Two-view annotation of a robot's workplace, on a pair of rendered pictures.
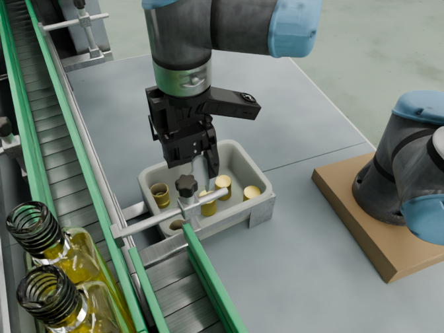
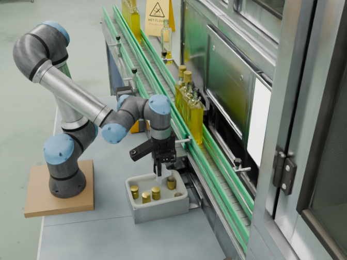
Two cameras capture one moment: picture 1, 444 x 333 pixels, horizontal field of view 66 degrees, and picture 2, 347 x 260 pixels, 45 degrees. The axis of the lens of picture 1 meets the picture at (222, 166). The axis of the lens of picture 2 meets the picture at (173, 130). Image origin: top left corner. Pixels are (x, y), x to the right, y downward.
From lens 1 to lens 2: 1.74 m
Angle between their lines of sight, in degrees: 96
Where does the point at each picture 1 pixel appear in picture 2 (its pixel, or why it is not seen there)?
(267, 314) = (143, 166)
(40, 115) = (244, 220)
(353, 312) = (112, 163)
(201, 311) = not seen: hidden behind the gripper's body
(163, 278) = (178, 148)
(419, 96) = (62, 147)
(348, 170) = (76, 200)
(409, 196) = (94, 131)
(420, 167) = (89, 128)
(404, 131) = (76, 145)
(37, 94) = not seen: hidden behind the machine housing
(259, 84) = not seen: outside the picture
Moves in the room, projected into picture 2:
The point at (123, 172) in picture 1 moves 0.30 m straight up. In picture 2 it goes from (200, 229) to (203, 168)
